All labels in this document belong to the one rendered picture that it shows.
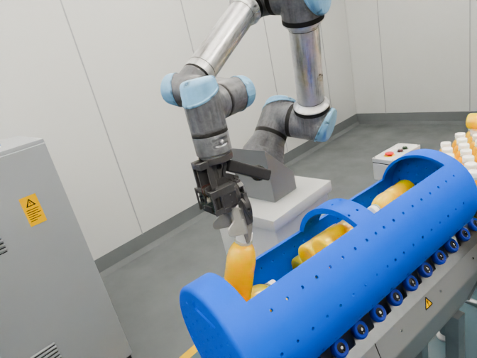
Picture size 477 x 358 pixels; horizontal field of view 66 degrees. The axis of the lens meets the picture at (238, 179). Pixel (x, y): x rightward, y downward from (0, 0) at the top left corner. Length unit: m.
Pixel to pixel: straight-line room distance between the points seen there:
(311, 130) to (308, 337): 0.67
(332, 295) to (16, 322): 1.65
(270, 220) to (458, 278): 0.60
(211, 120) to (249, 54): 3.85
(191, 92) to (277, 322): 0.46
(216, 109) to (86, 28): 2.85
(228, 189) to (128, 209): 2.91
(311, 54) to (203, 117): 0.49
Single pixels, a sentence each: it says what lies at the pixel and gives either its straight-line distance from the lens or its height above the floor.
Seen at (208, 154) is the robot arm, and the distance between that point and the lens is 0.73.
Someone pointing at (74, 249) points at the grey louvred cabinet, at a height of 0.87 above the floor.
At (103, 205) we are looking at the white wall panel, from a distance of 3.52.
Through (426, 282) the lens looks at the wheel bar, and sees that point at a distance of 1.22.
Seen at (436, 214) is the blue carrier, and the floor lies 1.14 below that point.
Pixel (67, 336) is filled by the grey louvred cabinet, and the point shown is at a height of 0.45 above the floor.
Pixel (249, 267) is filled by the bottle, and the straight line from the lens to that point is 0.85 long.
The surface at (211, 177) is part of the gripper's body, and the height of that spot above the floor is 1.43.
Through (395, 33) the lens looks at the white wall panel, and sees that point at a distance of 5.99.
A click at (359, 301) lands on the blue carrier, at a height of 1.09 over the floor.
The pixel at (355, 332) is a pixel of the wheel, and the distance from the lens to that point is 1.00.
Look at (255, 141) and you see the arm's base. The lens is 1.24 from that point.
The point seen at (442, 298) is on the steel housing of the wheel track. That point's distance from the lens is 1.28.
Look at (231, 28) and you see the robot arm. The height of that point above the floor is 1.70.
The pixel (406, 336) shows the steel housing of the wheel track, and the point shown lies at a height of 0.86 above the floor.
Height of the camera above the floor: 1.67
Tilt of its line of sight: 20 degrees down
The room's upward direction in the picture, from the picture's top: 13 degrees counter-clockwise
